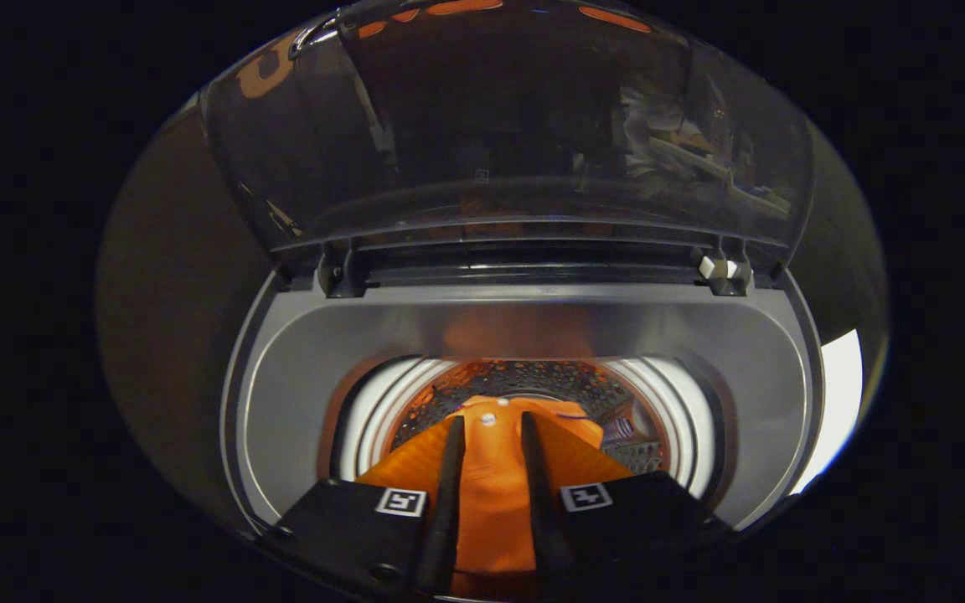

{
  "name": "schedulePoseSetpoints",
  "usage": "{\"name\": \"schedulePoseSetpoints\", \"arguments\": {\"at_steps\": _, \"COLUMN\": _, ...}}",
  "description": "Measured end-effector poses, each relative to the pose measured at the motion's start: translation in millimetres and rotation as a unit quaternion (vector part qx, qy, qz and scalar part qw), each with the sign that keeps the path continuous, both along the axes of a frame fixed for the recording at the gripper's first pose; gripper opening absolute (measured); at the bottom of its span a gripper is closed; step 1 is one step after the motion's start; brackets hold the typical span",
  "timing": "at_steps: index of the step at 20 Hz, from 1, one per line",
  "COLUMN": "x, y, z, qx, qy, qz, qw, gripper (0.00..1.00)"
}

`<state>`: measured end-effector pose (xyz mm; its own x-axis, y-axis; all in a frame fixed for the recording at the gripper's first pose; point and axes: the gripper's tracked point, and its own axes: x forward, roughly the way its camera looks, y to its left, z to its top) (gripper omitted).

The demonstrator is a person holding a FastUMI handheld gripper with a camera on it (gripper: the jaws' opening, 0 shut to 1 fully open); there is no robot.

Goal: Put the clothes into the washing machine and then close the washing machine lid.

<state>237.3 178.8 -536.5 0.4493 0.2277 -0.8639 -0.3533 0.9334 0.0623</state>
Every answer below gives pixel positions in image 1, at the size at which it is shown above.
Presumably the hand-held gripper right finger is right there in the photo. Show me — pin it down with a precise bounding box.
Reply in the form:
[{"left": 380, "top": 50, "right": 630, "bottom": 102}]
[{"left": 519, "top": 410, "right": 736, "bottom": 587}]

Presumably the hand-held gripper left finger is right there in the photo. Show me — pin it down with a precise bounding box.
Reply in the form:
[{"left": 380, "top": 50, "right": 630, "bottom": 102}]
[{"left": 259, "top": 415, "right": 468, "bottom": 598}]

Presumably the orange polo shirt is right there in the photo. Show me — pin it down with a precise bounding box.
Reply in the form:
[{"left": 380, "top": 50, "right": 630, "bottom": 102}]
[{"left": 447, "top": 395, "right": 609, "bottom": 597}]

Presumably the transparent washing machine lid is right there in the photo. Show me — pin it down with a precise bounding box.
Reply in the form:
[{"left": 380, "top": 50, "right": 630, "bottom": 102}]
[{"left": 200, "top": 0, "right": 816, "bottom": 277}]

